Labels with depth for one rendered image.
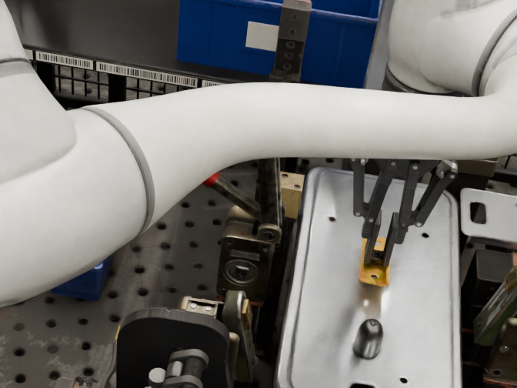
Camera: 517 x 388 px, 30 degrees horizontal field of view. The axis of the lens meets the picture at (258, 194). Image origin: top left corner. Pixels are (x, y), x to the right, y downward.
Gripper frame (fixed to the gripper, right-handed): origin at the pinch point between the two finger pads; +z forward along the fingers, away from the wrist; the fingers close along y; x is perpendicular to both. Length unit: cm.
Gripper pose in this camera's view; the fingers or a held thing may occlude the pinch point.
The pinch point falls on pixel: (381, 238)
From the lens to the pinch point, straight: 123.0
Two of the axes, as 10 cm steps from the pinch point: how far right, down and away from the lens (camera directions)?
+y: 9.8, 1.7, -0.3
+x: 1.4, -6.6, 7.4
